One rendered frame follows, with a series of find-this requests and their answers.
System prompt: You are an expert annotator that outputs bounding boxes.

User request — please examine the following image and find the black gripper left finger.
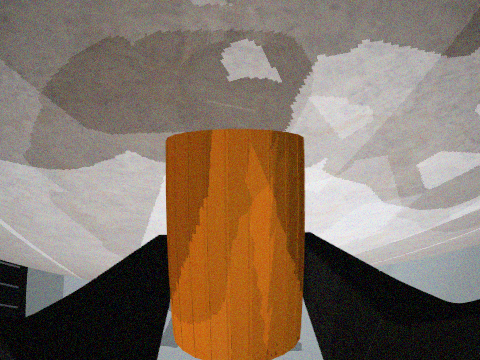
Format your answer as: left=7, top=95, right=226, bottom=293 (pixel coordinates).
left=0, top=235, right=171, bottom=360

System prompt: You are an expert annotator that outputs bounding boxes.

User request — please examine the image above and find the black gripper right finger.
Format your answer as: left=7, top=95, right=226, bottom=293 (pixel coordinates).
left=303, top=232, right=480, bottom=360

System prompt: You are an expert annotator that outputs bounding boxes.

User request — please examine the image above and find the orange knob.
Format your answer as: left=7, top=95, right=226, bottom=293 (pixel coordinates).
left=165, top=128, right=305, bottom=360

